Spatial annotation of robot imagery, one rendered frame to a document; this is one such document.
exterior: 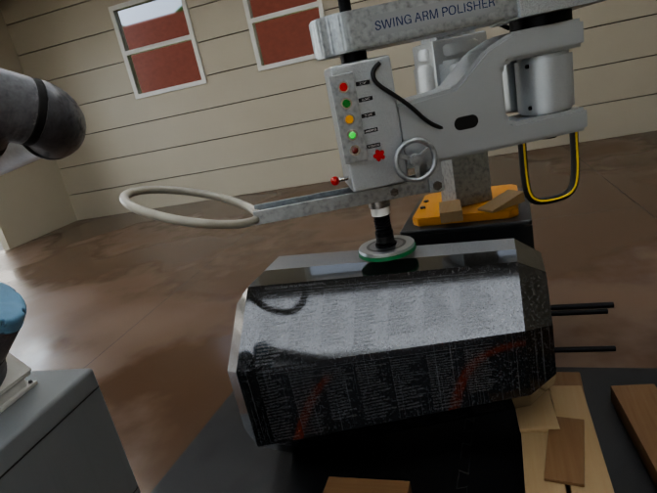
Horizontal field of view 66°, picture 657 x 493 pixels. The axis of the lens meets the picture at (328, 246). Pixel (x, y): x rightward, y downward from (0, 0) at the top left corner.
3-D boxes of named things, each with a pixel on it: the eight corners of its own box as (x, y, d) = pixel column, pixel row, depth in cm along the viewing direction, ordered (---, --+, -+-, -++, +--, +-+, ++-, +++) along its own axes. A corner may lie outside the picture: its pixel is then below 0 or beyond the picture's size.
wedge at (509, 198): (508, 199, 244) (507, 189, 242) (525, 201, 235) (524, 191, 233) (477, 210, 236) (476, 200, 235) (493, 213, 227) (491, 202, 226)
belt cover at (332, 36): (567, 22, 186) (564, -27, 181) (610, 11, 163) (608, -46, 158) (315, 74, 183) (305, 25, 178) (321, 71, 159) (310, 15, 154)
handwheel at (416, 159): (432, 173, 178) (426, 131, 173) (441, 178, 168) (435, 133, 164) (391, 183, 177) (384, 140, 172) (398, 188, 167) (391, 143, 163)
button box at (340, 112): (367, 158, 171) (352, 71, 162) (369, 159, 168) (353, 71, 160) (344, 163, 170) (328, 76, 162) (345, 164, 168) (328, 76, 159)
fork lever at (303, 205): (431, 182, 196) (430, 169, 194) (448, 191, 177) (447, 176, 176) (256, 215, 192) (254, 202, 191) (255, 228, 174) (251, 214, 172)
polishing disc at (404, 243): (414, 253, 179) (413, 250, 178) (355, 260, 184) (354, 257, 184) (416, 235, 198) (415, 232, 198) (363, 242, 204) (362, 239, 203)
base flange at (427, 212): (426, 200, 288) (425, 192, 287) (517, 190, 270) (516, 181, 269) (412, 227, 245) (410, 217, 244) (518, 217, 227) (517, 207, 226)
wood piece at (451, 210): (440, 211, 247) (439, 202, 245) (460, 208, 244) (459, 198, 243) (440, 223, 228) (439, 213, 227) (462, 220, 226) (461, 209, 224)
